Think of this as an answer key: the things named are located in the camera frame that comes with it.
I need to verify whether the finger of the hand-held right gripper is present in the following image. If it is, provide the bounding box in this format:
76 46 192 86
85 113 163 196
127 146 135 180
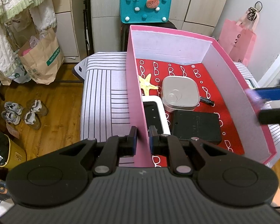
257 107 280 125
255 78 280 101

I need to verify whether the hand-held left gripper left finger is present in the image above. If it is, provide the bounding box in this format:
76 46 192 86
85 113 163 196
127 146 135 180
58 126 139 176

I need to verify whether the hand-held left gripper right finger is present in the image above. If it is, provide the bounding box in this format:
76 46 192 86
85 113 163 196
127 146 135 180
149 125 227 177

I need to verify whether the white mobile router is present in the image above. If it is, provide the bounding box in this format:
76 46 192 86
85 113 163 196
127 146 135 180
142 95 171 136

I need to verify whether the black power bank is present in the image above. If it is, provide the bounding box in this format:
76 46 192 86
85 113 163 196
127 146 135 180
171 110 223 142

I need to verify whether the pink cardboard box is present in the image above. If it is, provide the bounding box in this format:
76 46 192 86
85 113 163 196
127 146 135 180
126 25 277 168

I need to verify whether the rounded beige case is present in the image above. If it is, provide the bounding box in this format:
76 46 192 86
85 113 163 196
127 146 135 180
162 76 200 112

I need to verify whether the cream starfish hair clip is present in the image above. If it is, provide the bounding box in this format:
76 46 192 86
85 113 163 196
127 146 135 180
138 73 159 96

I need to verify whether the black marker pen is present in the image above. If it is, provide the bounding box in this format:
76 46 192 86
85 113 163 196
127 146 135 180
199 96 215 106

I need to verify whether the white door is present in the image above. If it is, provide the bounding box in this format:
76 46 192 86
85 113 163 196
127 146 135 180
257 0 280 87

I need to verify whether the pink tote bag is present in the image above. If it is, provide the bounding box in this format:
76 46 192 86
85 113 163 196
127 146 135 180
218 12 257 67

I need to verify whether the striped white tablecloth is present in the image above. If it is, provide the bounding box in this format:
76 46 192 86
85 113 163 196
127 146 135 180
72 51 280 168

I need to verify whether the black suitcase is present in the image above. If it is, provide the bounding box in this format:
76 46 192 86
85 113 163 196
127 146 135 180
120 20 178 52

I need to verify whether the beige wardrobe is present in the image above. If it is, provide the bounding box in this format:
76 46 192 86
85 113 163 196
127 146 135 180
89 0 234 52

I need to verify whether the yellow bin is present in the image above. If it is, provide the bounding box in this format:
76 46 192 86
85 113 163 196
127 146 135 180
0 134 27 168

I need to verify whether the brown paper bag green label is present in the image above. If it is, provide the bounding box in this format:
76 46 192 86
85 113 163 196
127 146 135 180
18 27 64 84

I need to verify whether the green white plastic bag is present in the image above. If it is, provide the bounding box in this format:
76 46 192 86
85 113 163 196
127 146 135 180
9 58 36 83

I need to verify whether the tan cabinet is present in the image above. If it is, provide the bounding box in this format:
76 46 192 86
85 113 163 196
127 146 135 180
50 0 81 59

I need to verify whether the teal felt handbag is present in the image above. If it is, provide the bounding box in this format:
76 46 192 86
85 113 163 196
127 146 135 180
120 0 173 24

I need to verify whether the dark printed cloth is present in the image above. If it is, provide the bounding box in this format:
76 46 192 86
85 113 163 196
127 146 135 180
0 175 14 220

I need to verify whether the plain brown paper bag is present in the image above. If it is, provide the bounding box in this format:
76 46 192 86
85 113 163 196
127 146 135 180
0 49 13 86

